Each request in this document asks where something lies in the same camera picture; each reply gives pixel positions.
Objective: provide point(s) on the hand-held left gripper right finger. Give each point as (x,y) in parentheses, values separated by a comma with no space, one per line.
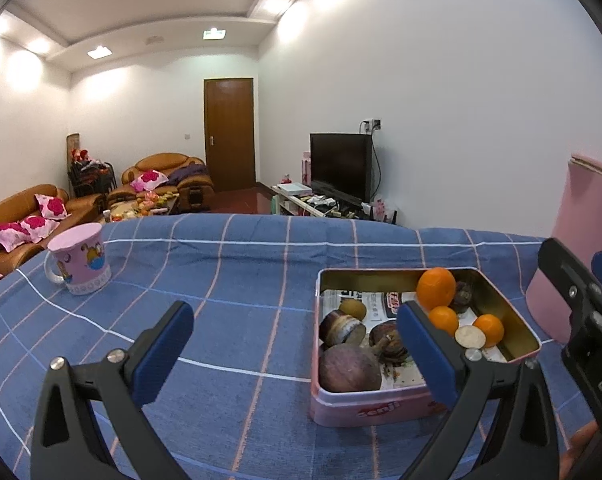
(428,355)

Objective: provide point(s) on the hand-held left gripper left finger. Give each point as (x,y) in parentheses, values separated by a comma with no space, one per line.
(161,355)

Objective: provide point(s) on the orange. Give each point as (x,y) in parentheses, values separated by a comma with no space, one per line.
(436,287)
(443,320)
(490,330)

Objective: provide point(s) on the dark brown stemmed taro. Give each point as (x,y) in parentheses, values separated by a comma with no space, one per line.
(388,342)

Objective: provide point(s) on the pale peeled round tuber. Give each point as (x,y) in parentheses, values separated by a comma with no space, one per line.
(470,337)

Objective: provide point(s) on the brown round scaly taro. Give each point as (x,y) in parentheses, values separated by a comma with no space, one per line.
(463,297)

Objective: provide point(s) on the large round purple tuber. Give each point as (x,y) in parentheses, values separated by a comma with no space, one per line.
(348,370)

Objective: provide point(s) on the brown kiwi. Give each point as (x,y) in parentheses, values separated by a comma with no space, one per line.
(353,308)

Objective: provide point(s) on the pink metal tin box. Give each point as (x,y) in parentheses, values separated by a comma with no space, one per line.
(361,412)

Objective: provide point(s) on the cut taro half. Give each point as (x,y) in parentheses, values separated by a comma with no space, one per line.
(338,329)

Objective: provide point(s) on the person's right hand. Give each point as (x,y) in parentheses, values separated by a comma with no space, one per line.
(583,442)

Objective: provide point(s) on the printed newspaper sheet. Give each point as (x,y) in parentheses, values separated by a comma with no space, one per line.
(381,305)

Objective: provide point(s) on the pink electric kettle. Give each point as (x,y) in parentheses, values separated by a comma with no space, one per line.
(581,210)

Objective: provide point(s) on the blue plaid tablecloth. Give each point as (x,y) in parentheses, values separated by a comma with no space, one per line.
(231,270)

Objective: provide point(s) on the pink cartoon mug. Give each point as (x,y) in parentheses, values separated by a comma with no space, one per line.
(81,265)

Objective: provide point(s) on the black router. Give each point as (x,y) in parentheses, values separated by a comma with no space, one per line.
(390,219)

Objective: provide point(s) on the dark coffee table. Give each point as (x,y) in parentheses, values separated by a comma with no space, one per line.
(126,214)

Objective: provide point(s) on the pile of snacks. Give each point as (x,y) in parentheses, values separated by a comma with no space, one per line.
(151,202)

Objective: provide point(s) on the pink printed plastic bag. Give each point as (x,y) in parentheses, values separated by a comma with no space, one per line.
(379,208)

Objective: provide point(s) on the purple blanket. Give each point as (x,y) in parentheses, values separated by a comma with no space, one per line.
(186,172)

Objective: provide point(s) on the brown leather armchair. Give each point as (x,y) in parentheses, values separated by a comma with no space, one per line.
(161,162)

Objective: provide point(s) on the black rack with clothes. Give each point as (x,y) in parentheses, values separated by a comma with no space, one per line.
(91,172)

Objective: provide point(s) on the white television stand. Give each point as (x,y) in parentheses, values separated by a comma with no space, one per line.
(293,203)

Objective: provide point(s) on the black flat television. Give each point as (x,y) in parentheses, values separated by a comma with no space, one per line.
(341,165)

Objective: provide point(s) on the brown leather sofa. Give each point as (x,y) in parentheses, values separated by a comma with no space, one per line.
(11,205)

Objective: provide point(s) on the white set-top box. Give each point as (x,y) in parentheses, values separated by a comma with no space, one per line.
(295,188)

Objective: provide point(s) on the tall pink box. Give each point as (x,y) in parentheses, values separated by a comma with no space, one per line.
(306,167)

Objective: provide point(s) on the tall brown patterned board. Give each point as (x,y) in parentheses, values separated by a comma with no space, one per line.
(74,142)

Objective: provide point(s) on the brown wooden door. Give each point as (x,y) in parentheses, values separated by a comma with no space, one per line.
(228,135)

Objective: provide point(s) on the square ceiling panel light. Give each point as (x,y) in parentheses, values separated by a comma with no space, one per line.
(215,33)
(99,52)

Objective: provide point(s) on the white wall socket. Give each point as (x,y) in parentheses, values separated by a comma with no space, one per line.
(372,124)

